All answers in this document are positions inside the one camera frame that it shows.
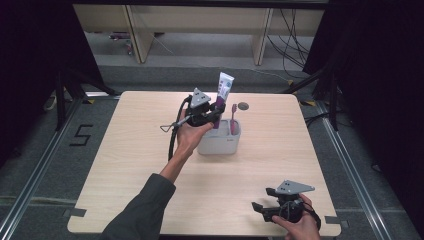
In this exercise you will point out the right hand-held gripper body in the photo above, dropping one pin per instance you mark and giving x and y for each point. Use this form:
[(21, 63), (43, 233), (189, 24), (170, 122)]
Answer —
[(290, 203)]

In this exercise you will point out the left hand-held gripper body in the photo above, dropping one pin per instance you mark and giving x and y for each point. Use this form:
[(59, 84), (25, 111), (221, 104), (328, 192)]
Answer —
[(200, 106)]

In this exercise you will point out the pink toothbrush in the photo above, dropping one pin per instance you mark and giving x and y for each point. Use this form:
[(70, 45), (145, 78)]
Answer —
[(233, 116)]

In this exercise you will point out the purple and white toothpaste tube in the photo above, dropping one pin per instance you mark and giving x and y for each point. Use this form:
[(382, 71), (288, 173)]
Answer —
[(224, 90)]

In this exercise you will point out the grey plastic holder box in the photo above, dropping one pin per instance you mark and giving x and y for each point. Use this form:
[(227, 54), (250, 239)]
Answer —
[(221, 143)]

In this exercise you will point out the person's right hand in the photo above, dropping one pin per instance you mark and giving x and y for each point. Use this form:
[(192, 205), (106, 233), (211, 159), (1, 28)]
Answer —
[(301, 230)]

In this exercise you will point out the person's left hand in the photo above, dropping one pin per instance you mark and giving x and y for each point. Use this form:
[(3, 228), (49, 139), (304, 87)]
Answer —
[(191, 136)]

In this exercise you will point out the grey tape patch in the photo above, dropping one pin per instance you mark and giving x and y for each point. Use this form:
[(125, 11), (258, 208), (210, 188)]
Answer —
[(76, 212), (335, 220)]

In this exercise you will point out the yellow and black tape strip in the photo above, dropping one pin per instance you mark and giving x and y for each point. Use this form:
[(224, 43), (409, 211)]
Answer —
[(308, 103), (89, 101)]

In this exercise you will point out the small colourful floor object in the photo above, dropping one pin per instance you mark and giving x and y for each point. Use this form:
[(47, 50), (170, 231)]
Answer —
[(129, 47)]

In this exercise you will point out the black metal stand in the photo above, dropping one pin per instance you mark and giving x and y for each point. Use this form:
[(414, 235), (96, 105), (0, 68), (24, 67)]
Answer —
[(333, 100), (60, 100)]

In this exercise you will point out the black curtain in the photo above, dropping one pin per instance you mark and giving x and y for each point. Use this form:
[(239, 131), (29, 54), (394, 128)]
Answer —
[(36, 66), (383, 83)]

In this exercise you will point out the aluminium floor rail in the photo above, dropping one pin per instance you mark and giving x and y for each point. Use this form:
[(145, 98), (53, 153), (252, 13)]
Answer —
[(36, 173), (353, 173)]

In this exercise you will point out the light wooden desk frame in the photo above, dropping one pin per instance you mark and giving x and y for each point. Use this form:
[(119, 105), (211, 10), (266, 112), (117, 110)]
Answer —
[(200, 20)]

